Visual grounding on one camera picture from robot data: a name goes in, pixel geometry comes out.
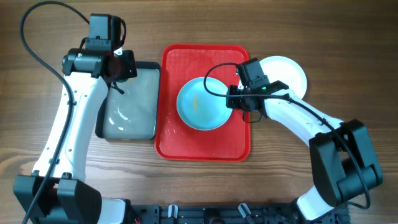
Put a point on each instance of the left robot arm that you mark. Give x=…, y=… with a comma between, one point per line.
x=56, y=191

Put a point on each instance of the white round plate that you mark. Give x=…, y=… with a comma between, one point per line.
x=287, y=71

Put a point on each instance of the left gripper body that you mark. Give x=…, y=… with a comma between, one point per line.
x=129, y=71

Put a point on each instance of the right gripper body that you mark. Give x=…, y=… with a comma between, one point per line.
x=239, y=102

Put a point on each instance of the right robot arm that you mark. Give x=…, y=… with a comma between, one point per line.
x=344, y=163

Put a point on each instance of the red plastic tray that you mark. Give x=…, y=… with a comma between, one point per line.
x=174, y=140

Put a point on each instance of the black water tray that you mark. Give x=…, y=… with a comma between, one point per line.
x=129, y=111

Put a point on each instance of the light blue plate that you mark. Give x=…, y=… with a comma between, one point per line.
x=201, y=105

